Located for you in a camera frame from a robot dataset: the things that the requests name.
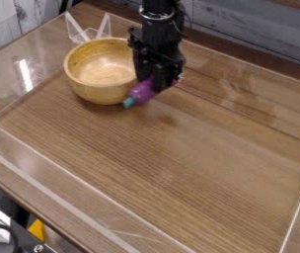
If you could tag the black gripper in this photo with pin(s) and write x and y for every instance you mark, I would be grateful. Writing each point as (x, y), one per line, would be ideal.
(155, 44)

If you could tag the purple toy eggplant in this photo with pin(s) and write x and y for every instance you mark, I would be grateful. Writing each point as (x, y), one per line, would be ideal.
(142, 93)

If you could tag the clear acrylic corner bracket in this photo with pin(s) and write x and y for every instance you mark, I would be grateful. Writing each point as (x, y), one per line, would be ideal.
(81, 35)

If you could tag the clear acrylic back barrier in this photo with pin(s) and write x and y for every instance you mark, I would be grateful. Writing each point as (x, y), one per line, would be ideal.
(226, 87)

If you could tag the clear acrylic front barrier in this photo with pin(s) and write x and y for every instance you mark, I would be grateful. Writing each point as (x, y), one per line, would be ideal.
(77, 210)

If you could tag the brown wooden bowl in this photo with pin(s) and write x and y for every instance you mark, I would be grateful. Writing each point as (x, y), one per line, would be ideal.
(100, 70)

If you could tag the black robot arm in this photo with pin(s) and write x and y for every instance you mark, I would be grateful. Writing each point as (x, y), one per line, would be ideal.
(162, 6)

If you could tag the yellow black device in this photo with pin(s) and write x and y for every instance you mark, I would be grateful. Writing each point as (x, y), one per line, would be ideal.
(31, 237)

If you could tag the clear acrylic barrier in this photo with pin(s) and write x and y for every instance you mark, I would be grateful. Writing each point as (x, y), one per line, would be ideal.
(226, 87)
(77, 210)

